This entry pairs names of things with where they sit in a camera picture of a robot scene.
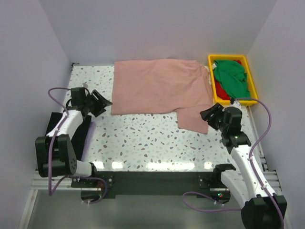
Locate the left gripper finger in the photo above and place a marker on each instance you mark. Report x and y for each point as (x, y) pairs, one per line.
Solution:
(100, 103)
(97, 110)

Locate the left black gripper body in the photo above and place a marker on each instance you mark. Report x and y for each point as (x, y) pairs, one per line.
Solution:
(94, 104)

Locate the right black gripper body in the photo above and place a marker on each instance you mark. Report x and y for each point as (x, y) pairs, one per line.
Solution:
(217, 117)

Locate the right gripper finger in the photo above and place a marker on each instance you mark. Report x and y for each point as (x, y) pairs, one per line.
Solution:
(213, 124)
(210, 113)

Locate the pink t shirt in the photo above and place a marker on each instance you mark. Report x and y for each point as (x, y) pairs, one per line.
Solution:
(163, 86)

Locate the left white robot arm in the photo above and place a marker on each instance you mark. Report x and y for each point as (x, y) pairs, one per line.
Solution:
(56, 155)

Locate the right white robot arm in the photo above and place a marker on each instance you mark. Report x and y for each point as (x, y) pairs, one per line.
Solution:
(261, 207)

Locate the purple folded t shirt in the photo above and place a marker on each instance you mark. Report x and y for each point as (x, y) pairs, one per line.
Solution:
(89, 136)

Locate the red t shirt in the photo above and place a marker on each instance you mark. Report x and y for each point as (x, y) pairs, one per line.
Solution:
(221, 91)

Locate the yellow plastic bin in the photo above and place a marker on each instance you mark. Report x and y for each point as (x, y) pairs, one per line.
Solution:
(250, 83)

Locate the black folded t shirt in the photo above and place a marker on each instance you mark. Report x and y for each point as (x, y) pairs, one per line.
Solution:
(80, 140)

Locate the green t shirt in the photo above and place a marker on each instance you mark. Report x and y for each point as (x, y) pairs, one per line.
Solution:
(232, 80)

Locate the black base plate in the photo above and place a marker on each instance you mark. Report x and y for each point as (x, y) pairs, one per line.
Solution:
(151, 184)

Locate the aluminium rail frame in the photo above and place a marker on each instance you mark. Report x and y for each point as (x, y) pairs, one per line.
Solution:
(37, 183)

